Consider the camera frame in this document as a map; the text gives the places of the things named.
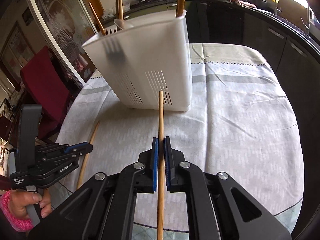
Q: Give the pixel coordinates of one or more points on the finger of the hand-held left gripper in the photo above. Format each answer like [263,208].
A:
[76,148]
[62,158]

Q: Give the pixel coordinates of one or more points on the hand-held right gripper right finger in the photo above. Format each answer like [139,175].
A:
[168,165]

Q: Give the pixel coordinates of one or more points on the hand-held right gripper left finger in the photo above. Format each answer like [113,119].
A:
[155,165]

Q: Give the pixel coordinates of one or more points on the white plastic utensil holder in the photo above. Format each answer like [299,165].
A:
[155,55]

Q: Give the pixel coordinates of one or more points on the person's left hand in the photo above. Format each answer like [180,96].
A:
[21,200]

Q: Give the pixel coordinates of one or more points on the red upholstered chair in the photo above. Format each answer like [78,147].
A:
[42,85]

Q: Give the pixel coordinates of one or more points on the pale patterned tablecloth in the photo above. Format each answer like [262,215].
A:
[237,120]

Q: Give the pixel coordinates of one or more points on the glass sliding door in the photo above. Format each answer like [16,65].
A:
[60,22]

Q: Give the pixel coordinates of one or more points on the white plastic fork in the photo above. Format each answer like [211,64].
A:
[111,32]

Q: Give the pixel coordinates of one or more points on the white plastic spoon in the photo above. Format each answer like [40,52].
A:
[123,24]

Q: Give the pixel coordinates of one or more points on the white plastic bag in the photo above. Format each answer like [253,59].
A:
[110,13]

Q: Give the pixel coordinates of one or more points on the gas stove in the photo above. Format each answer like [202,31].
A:
[155,1]

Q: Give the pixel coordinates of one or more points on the pink cloth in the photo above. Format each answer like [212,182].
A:
[243,3]

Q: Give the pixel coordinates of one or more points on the tall steel faucet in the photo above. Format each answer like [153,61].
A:
[307,22]

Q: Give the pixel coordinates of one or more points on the wooden cutting board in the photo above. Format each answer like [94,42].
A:
[291,6]

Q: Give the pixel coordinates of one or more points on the framed wall picture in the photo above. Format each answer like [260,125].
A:
[17,47]

